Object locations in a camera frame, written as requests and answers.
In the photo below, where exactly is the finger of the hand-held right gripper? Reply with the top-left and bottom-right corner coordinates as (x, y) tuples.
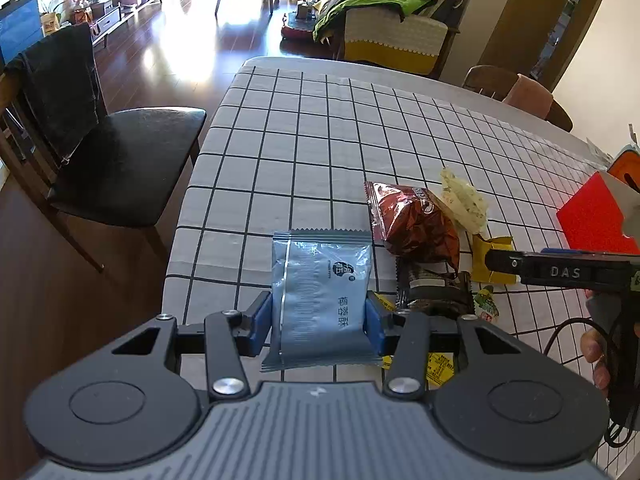
(539, 246), (602, 256)
(483, 249), (525, 282)

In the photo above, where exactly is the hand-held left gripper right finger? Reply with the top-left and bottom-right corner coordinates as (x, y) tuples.
(363, 290), (568, 402)

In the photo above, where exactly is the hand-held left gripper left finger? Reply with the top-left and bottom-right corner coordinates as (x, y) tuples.
(70, 290), (274, 402)

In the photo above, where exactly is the small yellow snack packet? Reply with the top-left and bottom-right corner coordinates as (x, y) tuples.
(471, 232), (521, 285)

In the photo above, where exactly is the red cardboard box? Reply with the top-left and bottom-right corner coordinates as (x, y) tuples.
(556, 170), (640, 257)

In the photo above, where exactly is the small green snack packet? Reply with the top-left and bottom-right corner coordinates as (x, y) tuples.
(472, 285), (501, 324)

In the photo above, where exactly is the silver blue snack packet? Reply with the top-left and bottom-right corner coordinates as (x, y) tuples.
(259, 228), (382, 374)

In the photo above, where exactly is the black snack packet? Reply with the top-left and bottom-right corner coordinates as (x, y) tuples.
(395, 259), (475, 317)

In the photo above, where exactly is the pale yellow snack packet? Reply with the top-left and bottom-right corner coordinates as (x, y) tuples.
(440, 167), (489, 235)

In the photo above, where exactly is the yellow cartoon snack packet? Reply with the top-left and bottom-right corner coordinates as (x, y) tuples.
(372, 293), (459, 389)

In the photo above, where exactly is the brown chip bag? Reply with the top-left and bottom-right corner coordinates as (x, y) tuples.
(364, 181), (461, 272)

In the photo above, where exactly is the person's right hand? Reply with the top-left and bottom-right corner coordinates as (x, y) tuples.
(580, 331), (612, 389)

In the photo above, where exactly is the orange pen holder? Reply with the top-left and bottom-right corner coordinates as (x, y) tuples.
(611, 144), (640, 187)

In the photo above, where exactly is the pink cloth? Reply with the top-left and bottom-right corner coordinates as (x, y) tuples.
(502, 74), (555, 119)

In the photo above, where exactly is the checked tablecloth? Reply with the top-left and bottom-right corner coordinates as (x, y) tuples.
(165, 56), (640, 480)

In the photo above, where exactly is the wooden chair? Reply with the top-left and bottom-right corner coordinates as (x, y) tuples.
(462, 65), (574, 134)

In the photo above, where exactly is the black seat chair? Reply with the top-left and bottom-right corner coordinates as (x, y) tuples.
(0, 24), (207, 274)

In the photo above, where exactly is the cream yellow sofa cover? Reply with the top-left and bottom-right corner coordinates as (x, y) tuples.
(342, 6), (449, 76)

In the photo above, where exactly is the sofa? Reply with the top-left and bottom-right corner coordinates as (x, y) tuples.
(300, 0), (472, 79)

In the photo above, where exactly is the red round tray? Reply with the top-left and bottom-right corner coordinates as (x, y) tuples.
(280, 1), (321, 41)

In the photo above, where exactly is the dark cloth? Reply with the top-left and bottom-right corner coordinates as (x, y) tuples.
(4, 24), (101, 154)

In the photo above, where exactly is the TV cabinet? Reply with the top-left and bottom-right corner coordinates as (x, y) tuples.
(42, 0), (166, 49)

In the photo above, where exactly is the blue box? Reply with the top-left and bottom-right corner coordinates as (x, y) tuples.
(0, 0), (44, 66)

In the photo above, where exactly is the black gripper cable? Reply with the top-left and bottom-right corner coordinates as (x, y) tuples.
(542, 316), (640, 449)

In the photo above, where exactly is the wooden door frame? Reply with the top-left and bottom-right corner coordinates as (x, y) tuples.
(481, 0), (619, 94)

